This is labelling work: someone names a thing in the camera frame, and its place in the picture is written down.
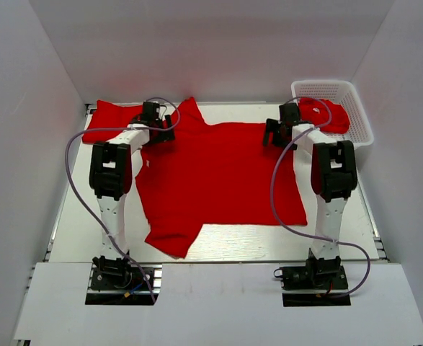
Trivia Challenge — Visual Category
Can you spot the red t shirt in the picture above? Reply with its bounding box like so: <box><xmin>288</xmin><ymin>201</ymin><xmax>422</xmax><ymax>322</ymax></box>
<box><xmin>135</xmin><ymin>98</ymin><xmax>307</xmax><ymax>258</ymax></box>
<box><xmin>298</xmin><ymin>97</ymin><xmax>350</xmax><ymax>134</ymax></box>
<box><xmin>81</xmin><ymin>100</ymin><xmax>143</xmax><ymax>144</ymax></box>

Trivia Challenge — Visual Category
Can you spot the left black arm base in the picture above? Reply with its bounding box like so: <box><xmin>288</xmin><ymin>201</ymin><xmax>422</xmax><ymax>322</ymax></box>
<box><xmin>85</xmin><ymin>266</ymin><xmax>154</xmax><ymax>306</ymax></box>

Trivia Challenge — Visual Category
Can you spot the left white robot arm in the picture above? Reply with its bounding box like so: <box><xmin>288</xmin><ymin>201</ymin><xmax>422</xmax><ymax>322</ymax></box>
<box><xmin>89</xmin><ymin>99</ymin><xmax>174</xmax><ymax>289</ymax></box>

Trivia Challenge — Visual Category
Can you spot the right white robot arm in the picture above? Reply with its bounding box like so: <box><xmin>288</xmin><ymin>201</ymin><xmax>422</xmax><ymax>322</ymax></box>
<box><xmin>263</xmin><ymin>102</ymin><xmax>357</xmax><ymax>290</ymax></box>

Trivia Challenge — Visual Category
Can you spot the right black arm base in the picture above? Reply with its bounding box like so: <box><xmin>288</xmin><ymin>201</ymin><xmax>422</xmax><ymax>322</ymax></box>
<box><xmin>273</xmin><ymin>265</ymin><xmax>351</xmax><ymax>308</ymax></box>

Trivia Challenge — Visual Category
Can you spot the red t shirt in basket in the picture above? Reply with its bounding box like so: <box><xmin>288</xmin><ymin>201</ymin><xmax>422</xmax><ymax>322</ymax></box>
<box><xmin>298</xmin><ymin>97</ymin><xmax>350</xmax><ymax>134</ymax></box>

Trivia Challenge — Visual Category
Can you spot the folded red t shirt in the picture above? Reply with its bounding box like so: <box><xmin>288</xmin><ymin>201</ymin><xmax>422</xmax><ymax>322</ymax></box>
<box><xmin>81</xmin><ymin>100</ymin><xmax>143</xmax><ymax>144</ymax></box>

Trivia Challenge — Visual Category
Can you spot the white plastic basket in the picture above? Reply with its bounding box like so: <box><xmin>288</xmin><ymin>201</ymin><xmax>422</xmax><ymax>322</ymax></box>
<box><xmin>291</xmin><ymin>79</ymin><xmax>374</xmax><ymax>149</ymax></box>

